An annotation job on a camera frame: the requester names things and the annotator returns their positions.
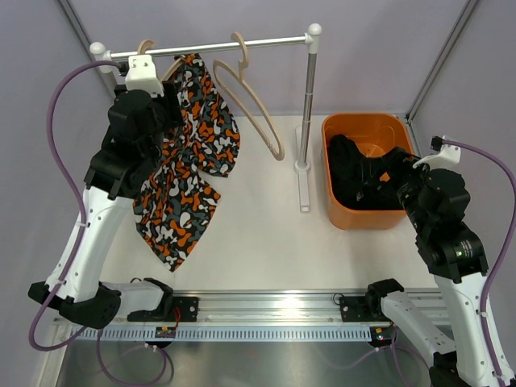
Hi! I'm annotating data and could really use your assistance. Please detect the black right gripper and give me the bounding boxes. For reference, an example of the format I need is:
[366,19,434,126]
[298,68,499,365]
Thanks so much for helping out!
[360,146,440,233]

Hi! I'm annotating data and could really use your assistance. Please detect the black shorts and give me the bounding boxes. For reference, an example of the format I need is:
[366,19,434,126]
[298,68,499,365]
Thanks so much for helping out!
[327,135,402,210]

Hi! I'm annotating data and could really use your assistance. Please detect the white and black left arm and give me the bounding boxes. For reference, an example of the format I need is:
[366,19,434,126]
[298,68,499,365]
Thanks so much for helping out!
[28,81,183,329]

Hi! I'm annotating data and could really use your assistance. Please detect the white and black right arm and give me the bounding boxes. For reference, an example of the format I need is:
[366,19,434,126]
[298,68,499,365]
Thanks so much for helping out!
[360,138,515,386]

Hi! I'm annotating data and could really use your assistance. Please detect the wooden hanger with camo shorts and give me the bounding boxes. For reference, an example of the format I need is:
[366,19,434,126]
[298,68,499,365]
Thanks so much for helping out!
[137,40,184,81]

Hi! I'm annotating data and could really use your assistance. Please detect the orange camouflage shorts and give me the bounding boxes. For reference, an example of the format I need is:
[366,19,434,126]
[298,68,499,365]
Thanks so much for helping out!
[133,53,240,272]

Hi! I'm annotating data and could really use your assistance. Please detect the orange plastic basket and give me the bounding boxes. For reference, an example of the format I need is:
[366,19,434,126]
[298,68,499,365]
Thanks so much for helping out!
[321,113,413,230]

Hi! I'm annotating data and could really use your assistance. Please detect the silver clothes rack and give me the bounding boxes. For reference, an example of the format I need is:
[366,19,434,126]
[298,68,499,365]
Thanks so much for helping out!
[89,23,322,213]

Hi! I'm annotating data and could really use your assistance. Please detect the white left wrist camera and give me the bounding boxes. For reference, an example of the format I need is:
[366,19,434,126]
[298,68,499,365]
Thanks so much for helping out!
[120,54,164,98]

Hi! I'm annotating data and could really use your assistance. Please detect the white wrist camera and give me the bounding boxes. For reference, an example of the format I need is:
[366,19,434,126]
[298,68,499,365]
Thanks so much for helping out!
[120,54,164,98]
[412,136,461,169]

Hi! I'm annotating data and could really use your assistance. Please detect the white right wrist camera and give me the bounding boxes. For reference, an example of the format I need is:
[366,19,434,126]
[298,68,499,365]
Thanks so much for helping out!
[412,136,461,169]

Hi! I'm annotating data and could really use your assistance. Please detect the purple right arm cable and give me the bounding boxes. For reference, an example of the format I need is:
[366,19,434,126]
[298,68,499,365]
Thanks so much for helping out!
[441,137,516,387]

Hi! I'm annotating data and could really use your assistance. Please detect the purple floor cable right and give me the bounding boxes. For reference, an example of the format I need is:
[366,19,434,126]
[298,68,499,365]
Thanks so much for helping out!
[318,322,437,387]

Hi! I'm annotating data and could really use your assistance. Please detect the purple floor cable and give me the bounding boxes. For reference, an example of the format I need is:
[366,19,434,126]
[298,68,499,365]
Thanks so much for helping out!
[94,328,177,386]
[318,322,437,387]

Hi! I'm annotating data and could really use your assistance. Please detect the aluminium mounting rail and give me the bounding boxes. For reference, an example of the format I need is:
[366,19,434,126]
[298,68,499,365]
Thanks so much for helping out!
[54,290,455,328]

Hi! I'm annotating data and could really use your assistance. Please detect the purple floor cable left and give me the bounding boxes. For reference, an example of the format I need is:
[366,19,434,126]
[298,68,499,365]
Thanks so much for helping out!
[94,328,177,386]

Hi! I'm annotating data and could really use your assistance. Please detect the white slotted cable duct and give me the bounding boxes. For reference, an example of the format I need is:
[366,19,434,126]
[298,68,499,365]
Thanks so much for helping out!
[80,324,372,343]

